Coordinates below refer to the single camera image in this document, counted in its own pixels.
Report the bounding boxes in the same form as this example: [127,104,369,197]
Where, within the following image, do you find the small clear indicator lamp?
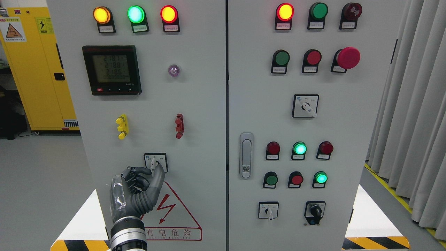
[168,64,180,77]

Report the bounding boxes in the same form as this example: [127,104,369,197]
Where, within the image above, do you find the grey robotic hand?
[110,162,165,223]

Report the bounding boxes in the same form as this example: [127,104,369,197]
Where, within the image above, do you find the green lit push button lower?
[312,170,328,189]

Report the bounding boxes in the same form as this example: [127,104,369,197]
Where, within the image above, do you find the white rotary switch right upper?
[292,94,319,119]

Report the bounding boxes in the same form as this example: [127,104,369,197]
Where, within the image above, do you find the white rotary switch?
[258,201,279,220]
[292,94,319,119]

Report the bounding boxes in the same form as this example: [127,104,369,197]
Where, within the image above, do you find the yellow safety storage cabinet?
[1,7,79,132]

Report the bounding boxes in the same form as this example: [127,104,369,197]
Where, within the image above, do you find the white base yellow black stripes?
[51,186,411,251]

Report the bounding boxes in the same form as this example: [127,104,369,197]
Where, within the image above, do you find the black digital power meter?
[82,45,142,96]

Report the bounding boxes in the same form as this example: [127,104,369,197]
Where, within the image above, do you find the dark red indicator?
[266,141,280,160]
[316,141,334,160]

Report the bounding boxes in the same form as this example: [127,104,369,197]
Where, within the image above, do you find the red push button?
[288,171,304,189]
[301,49,322,74]

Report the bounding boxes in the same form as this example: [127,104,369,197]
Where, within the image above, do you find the red push button upper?
[301,49,322,74]

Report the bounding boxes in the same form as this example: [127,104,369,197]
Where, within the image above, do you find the dark red buzzer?
[339,2,363,30]

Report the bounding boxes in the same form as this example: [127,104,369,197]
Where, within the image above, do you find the white rotary switch door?
[143,152,169,173]

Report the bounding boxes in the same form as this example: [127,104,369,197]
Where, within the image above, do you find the grey electrical cabinet right door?
[228,0,408,251]

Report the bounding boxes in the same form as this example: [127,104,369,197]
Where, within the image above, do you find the green indicator light top left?
[127,5,150,33]

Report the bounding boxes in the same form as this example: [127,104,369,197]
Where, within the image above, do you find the red terminal connector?
[174,113,185,139]

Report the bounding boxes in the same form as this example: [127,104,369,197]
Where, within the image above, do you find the grey curtain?
[367,0,446,241]

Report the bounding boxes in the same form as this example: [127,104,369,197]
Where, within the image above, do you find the yellow terminal connector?
[116,114,129,140]

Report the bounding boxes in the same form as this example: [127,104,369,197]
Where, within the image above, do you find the green push button upper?
[271,50,290,74]

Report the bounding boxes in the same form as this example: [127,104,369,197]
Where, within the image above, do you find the grey electrical cabinet left door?
[47,0,226,251]

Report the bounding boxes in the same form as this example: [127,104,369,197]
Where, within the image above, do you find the black selector knob switch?
[304,201,326,226]

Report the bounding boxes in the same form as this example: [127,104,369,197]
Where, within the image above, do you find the yellow indicator light top left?
[93,6,116,33]

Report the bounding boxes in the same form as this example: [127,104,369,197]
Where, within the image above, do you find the green lit indicator lower middle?
[291,141,307,160]

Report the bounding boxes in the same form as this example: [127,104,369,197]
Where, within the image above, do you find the red indicator light left door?
[160,5,180,33]

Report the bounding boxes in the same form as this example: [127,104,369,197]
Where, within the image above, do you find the dark red indicator lower left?
[266,141,280,160]

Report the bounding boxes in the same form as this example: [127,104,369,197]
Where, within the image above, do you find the red mushroom emergency stop button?
[330,46,361,74]

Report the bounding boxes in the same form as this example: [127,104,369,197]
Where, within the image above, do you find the red lit indicator right door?
[274,3,294,31]

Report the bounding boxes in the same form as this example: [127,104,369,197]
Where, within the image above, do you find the white rotary switch bottom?
[258,201,279,220]

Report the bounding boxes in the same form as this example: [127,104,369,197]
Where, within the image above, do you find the dark red indicator lower right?
[316,141,334,160]

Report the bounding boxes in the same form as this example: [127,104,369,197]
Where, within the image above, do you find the red electric danger warning sticker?
[140,182,202,241]

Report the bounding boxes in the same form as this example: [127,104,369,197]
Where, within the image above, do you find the silver cabinet door handle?
[239,132,254,178]

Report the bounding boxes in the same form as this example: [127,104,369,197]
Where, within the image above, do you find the grey electrical cabinet door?
[47,0,226,251]
[228,0,408,251]

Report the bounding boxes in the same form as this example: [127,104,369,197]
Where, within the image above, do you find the red push button lower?
[288,171,304,189]

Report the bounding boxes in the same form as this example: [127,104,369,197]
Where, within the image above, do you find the green indicator top right door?
[307,2,328,30]

